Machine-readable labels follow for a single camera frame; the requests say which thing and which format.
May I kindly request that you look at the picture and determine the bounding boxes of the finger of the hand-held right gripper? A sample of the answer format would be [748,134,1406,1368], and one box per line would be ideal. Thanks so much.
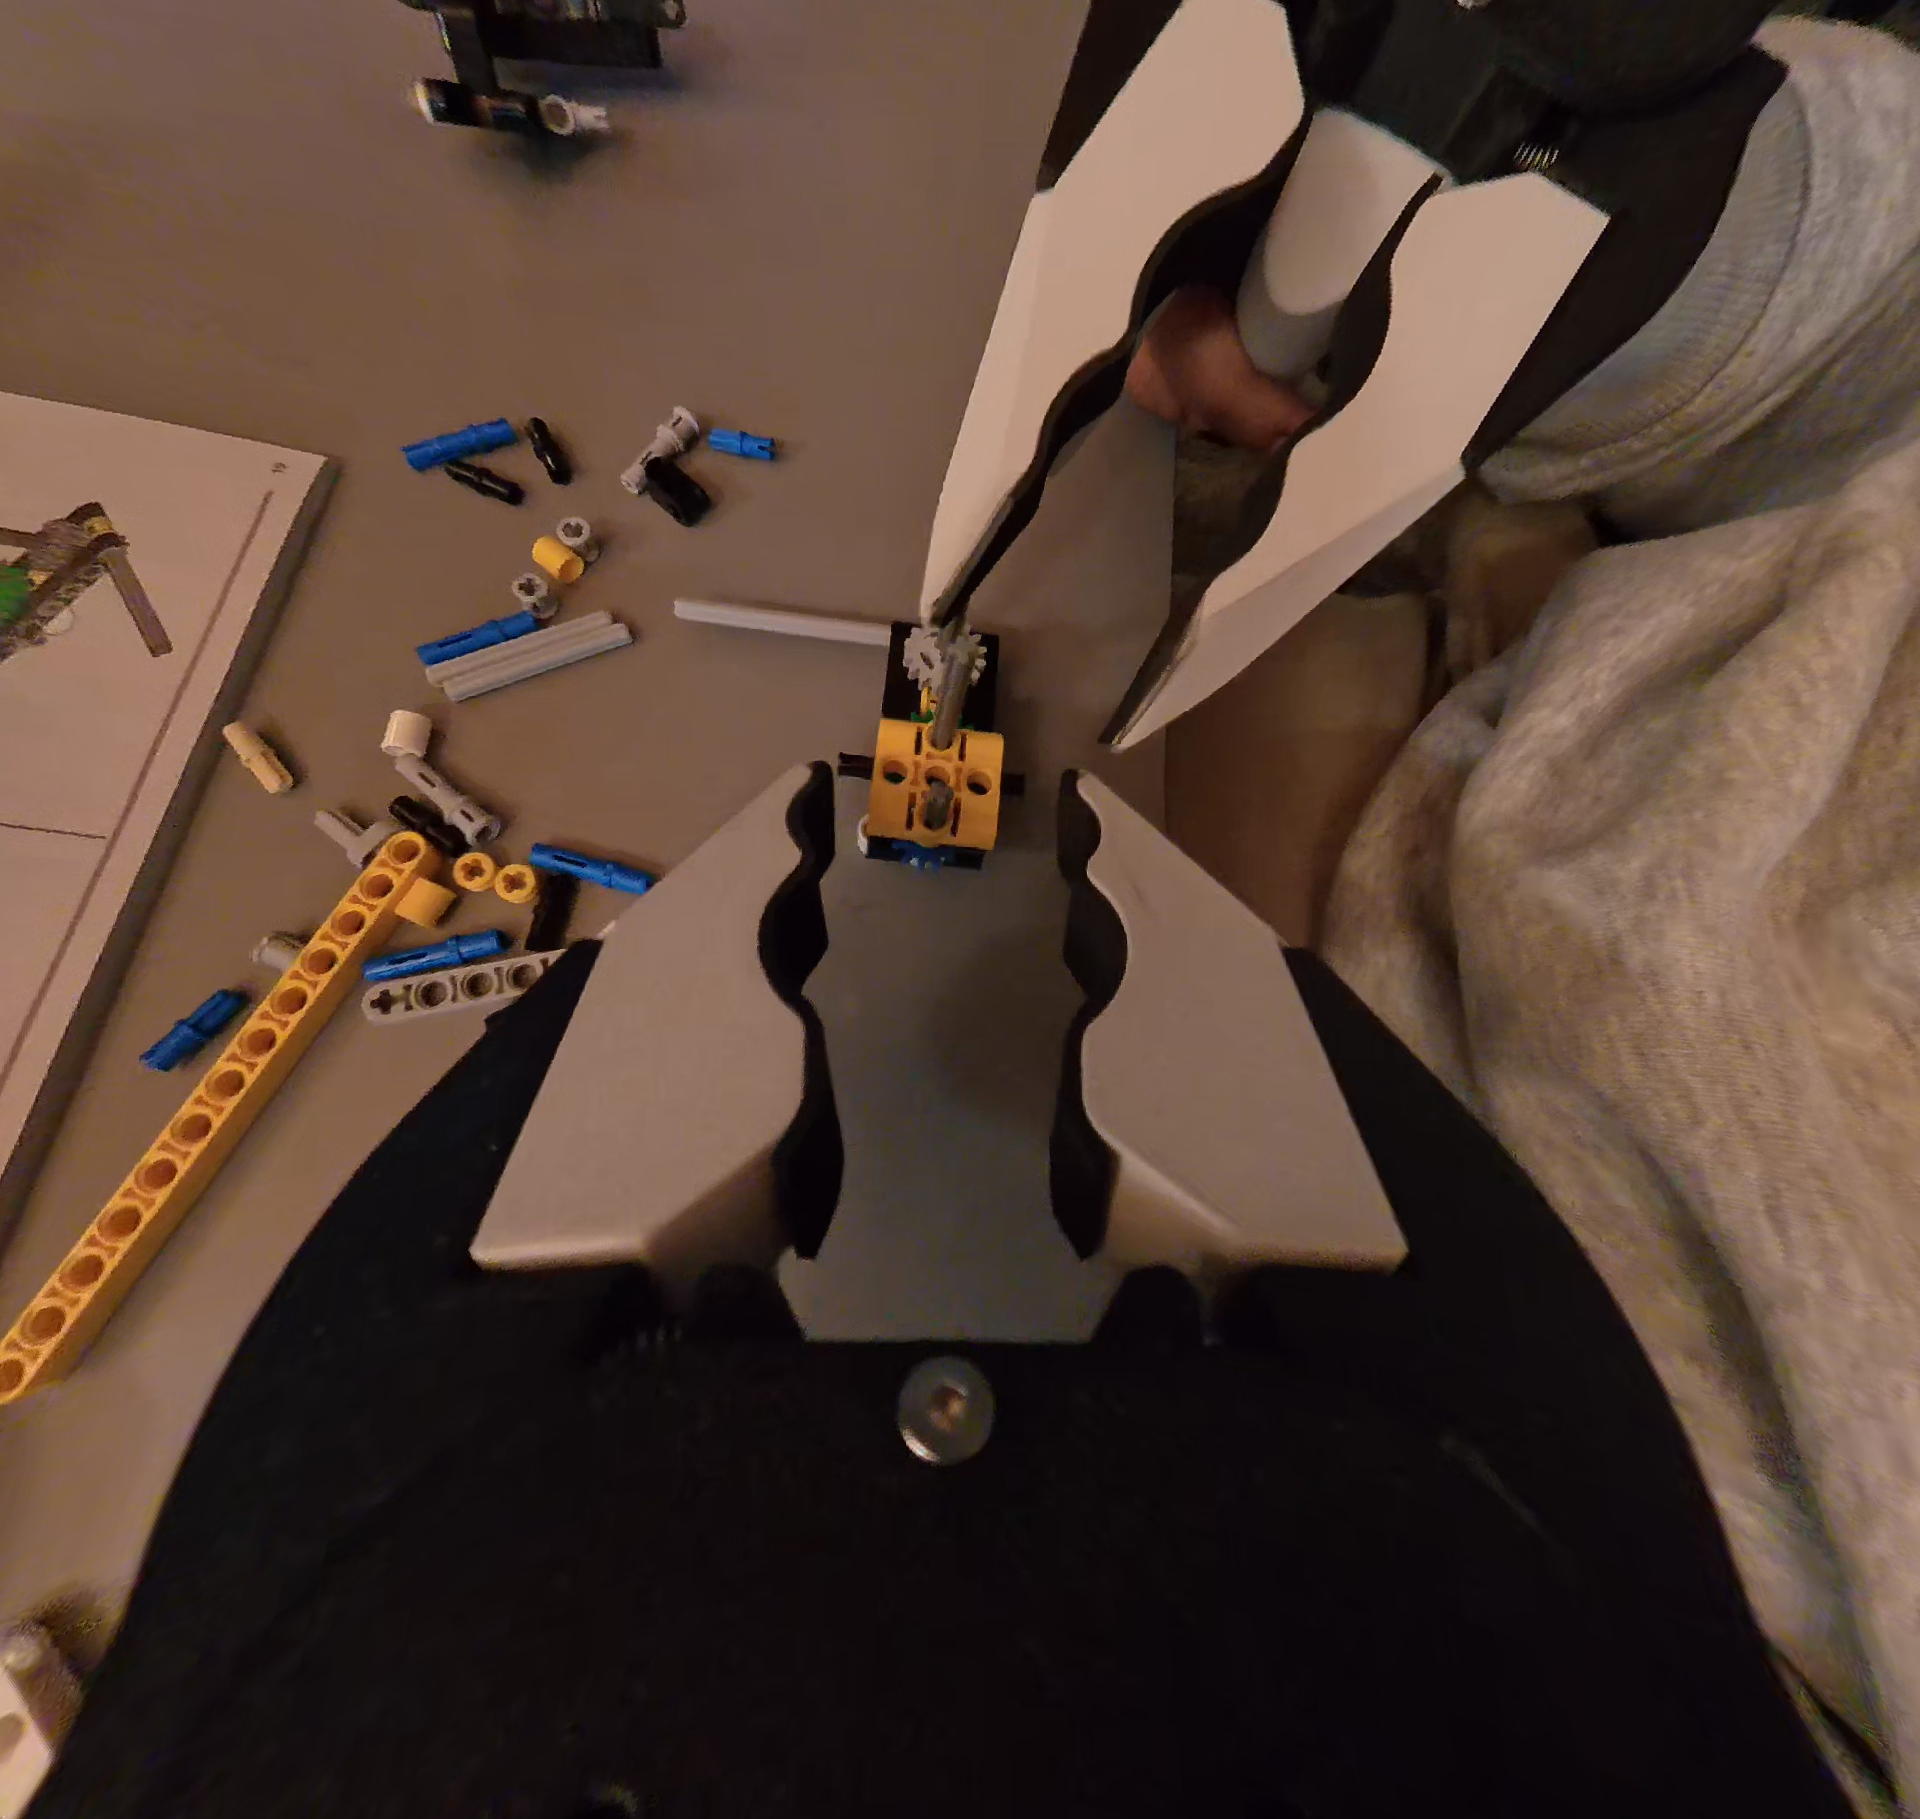
[1100,177,1612,751]
[917,0,1310,638]

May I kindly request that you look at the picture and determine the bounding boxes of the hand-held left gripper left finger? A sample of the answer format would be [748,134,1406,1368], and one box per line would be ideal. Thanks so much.
[471,761,840,1274]

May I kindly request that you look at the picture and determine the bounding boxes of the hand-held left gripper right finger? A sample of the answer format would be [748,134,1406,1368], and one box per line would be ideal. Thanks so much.
[1051,768,1409,1274]

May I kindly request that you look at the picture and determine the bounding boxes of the yellow black lego gear assembly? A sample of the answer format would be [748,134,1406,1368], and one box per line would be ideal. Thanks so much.
[839,618,1038,876]

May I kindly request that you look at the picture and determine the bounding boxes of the person's right forearm grey sleeve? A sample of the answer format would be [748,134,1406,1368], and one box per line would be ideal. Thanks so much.
[1462,19,1920,535]

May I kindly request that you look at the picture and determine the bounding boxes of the short grey lego beam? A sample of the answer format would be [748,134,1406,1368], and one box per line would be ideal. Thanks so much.
[357,949,567,1024]

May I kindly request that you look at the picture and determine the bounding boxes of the long yellow lego beam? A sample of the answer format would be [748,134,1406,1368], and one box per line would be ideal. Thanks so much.
[0,828,446,1406]

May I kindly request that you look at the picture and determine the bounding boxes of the long thin grey lego axle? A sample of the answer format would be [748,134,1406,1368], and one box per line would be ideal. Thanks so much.
[671,598,888,646]

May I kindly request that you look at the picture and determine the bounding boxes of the lego instruction booklet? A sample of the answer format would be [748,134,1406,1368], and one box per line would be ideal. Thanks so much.
[0,392,342,1251]

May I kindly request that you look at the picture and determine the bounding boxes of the scattered small lego pins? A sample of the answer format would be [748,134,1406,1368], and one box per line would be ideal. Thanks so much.
[140,408,782,1072]

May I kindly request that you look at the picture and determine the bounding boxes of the person's right hand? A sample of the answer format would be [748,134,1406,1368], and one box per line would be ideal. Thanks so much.
[1125,284,1327,451]

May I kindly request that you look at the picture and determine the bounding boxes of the person's grey sweatshirt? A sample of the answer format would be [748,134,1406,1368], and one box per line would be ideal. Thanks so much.
[1319,445,1920,1819]

